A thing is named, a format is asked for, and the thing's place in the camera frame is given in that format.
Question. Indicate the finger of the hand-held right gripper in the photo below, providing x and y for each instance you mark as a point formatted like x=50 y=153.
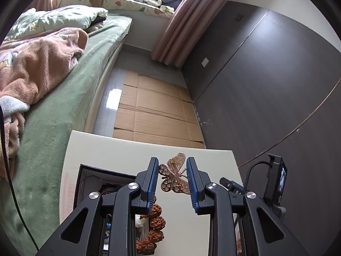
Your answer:
x=234 y=187

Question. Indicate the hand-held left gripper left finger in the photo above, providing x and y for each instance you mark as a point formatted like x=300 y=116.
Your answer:
x=151 y=186

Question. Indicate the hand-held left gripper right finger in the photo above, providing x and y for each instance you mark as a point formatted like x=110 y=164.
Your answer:
x=192 y=189

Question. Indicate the gold butterfly brooch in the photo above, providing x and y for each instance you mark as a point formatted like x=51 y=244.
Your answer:
x=174 y=176

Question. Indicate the black jewelry box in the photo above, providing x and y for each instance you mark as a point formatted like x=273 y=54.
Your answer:
x=88 y=189

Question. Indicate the flattened cardboard sheet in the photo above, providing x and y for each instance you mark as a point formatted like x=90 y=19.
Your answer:
x=157 y=112

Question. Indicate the green bed mattress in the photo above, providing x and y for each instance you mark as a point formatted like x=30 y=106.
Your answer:
x=66 y=98

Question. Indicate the peach fleece blanket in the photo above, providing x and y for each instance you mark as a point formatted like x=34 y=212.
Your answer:
x=40 y=58

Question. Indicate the black garment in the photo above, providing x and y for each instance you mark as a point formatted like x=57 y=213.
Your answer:
x=99 y=19

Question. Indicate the printed window seat cushion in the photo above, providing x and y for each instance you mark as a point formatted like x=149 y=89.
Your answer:
x=120 y=4

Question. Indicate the green floral pillow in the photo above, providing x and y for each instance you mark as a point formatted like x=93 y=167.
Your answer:
x=53 y=18

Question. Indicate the white bed frame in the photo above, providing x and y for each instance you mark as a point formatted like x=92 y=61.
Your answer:
x=102 y=85

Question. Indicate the white wall switch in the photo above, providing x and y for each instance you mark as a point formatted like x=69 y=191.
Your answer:
x=205 y=61

